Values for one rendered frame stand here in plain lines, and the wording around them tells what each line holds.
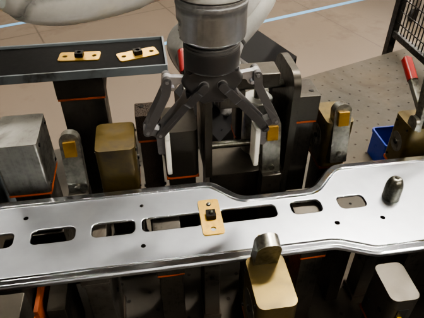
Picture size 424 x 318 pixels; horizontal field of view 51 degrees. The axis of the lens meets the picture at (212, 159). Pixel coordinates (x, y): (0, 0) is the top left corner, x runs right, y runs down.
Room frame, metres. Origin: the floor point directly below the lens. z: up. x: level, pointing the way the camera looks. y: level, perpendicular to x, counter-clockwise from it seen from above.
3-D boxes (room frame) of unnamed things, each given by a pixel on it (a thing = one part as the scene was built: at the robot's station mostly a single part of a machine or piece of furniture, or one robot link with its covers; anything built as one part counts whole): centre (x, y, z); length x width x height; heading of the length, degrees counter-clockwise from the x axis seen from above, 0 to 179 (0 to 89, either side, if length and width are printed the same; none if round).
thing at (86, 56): (0.84, 0.27, 1.17); 0.08 x 0.04 x 0.01; 94
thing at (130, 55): (0.85, 0.16, 1.17); 0.08 x 0.04 x 0.01; 116
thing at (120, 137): (0.69, 0.19, 0.89); 0.12 x 0.08 x 0.38; 9
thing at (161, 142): (0.53, 0.09, 1.18); 0.03 x 0.01 x 0.05; 99
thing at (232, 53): (0.54, 0.00, 1.29); 0.08 x 0.07 x 0.09; 99
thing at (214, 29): (0.54, 0.00, 1.37); 0.09 x 0.09 x 0.06
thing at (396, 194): (0.59, -0.33, 1.02); 0.03 x 0.03 x 0.07
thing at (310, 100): (0.79, -0.19, 0.91); 0.07 x 0.05 x 0.42; 9
